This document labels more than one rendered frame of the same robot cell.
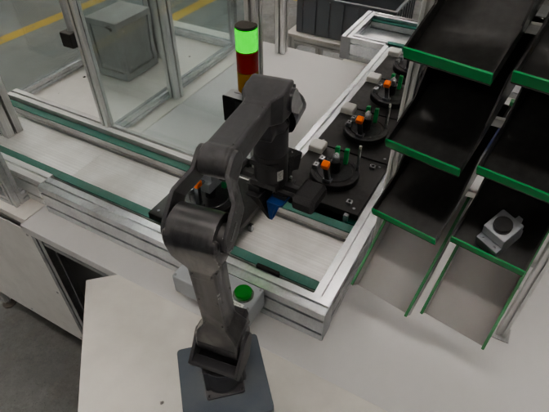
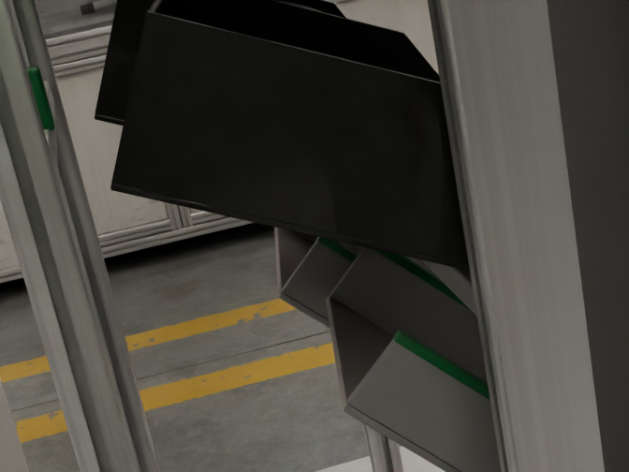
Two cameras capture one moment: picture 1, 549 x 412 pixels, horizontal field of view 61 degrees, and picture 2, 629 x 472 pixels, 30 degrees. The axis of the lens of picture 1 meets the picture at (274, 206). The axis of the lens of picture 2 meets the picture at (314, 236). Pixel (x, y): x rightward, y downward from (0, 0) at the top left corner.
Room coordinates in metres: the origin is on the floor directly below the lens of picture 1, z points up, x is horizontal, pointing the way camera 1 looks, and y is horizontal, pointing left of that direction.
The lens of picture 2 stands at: (1.07, 0.06, 1.43)
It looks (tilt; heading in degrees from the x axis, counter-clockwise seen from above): 19 degrees down; 232
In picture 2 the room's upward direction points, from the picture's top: 11 degrees counter-clockwise
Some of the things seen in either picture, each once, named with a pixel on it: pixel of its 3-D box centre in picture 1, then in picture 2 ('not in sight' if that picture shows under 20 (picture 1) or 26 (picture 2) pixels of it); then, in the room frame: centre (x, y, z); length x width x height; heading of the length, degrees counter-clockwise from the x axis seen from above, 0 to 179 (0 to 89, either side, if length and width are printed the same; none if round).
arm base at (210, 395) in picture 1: (223, 369); not in sight; (0.38, 0.09, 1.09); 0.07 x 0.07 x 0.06; 14
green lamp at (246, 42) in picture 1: (246, 38); not in sight; (1.01, 0.06, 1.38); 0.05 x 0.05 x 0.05
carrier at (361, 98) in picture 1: (392, 87); not in sight; (1.46, -0.41, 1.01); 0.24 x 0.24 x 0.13; 61
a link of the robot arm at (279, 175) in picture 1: (270, 168); not in sight; (0.62, 0.01, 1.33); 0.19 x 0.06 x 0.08; 61
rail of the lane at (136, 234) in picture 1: (171, 247); not in sight; (0.81, 0.27, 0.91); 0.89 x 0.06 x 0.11; 61
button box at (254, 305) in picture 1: (218, 289); not in sight; (0.66, 0.13, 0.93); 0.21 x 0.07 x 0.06; 61
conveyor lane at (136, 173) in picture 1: (203, 204); not in sight; (0.98, 0.20, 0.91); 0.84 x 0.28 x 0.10; 61
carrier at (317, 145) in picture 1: (335, 163); not in sight; (1.03, -0.17, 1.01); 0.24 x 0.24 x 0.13; 61
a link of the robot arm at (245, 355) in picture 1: (218, 348); not in sight; (0.39, 0.09, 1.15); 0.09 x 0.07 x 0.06; 71
